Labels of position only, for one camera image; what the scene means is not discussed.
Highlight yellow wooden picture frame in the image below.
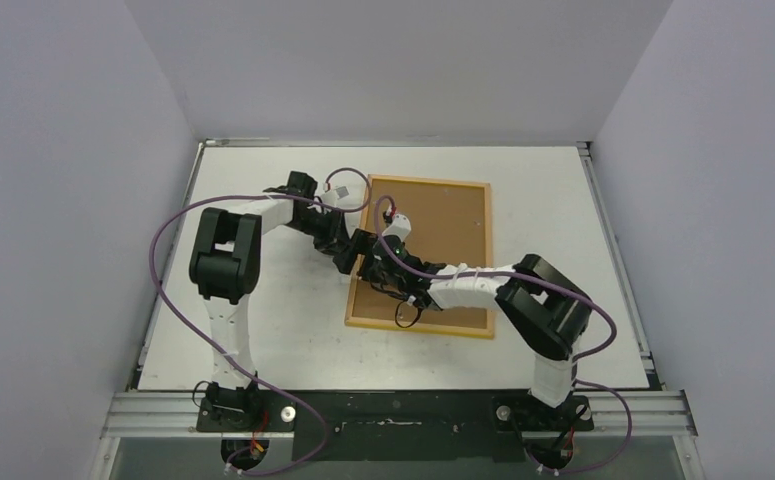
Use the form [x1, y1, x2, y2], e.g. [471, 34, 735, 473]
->
[344, 174, 496, 340]

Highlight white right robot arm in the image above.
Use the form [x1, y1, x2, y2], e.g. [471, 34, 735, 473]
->
[333, 225, 590, 429]

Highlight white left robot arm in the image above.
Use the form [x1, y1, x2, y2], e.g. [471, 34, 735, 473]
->
[188, 171, 371, 431]

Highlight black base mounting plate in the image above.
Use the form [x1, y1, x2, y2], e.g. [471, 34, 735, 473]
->
[195, 389, 594, 470]

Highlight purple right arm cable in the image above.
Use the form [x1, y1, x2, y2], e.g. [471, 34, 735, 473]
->
[372, 194, 633, 477]

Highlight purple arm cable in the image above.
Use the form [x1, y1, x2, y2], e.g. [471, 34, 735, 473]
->
[372, 194, 633, 477]
[148, 166, 374, 480]

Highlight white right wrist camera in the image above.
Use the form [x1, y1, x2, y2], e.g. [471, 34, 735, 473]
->
[382, 213, 412, 243]

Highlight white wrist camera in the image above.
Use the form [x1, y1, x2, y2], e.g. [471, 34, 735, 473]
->
[382, 213, 412, 243]
[320, 186, 358, 210]

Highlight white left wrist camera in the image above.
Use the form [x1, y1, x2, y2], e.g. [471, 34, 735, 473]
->
[320, 186, 358, 210]

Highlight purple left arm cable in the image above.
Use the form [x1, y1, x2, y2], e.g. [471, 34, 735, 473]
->
[148, 166, 374, 480]

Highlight aluminium front rail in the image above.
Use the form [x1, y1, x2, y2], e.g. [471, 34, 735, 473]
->
[102, 390, 698, 438]

